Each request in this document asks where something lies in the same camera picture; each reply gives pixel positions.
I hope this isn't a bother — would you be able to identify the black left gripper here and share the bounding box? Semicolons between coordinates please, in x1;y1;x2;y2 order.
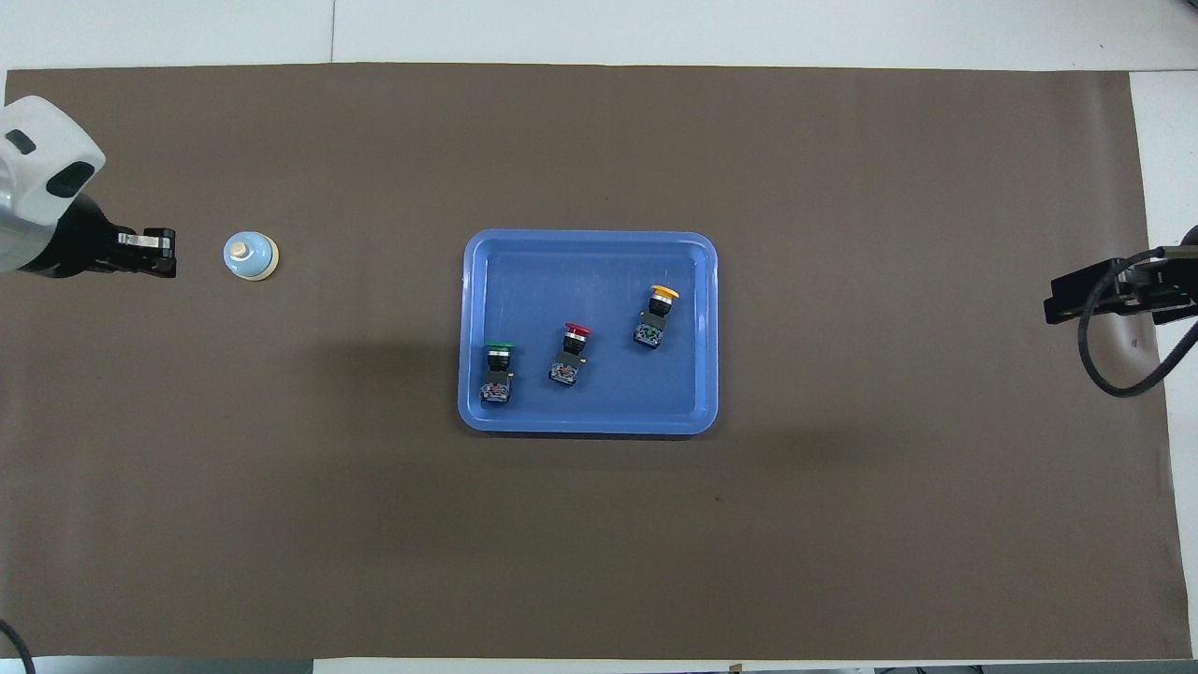
17;191;180;280

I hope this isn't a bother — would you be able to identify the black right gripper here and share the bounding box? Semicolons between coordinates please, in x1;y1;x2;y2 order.
1043;225;1198;327

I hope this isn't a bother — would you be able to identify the light blue desk bell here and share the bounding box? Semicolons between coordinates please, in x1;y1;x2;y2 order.
222;229;281;283

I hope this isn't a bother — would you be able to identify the green push button switch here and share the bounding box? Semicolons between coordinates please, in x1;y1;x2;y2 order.
478;340;519;407

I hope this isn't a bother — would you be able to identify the red push button switch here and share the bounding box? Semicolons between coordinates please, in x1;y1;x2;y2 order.
548;321;595;388

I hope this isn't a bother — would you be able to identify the yellow push button switch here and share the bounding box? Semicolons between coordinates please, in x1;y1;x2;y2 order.
632;283;682;351

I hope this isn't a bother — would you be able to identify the blue plastic tray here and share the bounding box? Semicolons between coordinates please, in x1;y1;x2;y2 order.
457;229;723;438

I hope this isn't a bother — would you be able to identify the brown table mat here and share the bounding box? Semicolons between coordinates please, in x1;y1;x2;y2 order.
0;63;1195;662

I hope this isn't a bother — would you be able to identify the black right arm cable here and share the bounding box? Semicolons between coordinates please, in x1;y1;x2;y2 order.
1077;247;1198;400

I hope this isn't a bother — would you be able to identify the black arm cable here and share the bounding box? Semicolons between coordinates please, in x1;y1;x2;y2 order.
1077;247;1198;400
0;616;38;674

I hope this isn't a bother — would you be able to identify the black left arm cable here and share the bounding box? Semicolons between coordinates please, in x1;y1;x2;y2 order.
0;616;38;674

